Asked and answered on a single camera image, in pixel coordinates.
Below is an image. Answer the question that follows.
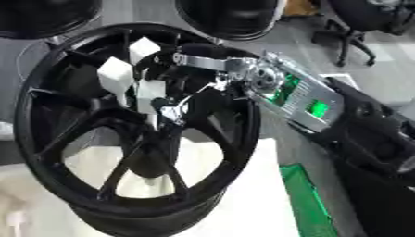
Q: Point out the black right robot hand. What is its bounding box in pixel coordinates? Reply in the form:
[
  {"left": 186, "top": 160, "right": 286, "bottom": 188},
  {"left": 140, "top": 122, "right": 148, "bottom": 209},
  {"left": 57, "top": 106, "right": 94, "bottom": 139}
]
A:
[{"left": 132, "top": 43, "right": 258, "bottom": 128}]

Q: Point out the black round wheel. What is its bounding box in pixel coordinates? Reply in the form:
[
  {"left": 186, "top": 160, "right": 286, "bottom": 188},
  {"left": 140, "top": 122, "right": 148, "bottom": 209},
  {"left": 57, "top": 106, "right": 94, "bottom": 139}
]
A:
[
  {"left": 173, "top": 0, "right": 289, "bottom": 42},
  {"left": 0, "top": 0, "right": 106, "bottom": 40}
]

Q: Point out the black spoked wheel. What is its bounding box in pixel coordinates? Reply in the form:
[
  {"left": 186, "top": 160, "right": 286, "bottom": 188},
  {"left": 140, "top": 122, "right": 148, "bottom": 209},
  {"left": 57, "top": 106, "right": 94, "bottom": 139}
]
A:
[{"left": 13, "top": 21, "right": 265, "bottom": 237}]

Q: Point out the tan cardboard box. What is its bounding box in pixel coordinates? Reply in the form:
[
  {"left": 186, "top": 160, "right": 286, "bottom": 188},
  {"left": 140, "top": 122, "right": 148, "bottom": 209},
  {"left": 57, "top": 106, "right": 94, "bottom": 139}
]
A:
[{"left": 282, "top": 0, "right": 321, "bottom": 17}]

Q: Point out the black office chair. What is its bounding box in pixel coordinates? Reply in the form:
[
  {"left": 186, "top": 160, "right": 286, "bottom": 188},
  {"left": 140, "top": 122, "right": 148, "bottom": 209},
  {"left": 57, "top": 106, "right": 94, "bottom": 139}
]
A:
[{"left": 309, "top": 0, "right": 415, "bottom": 68}]

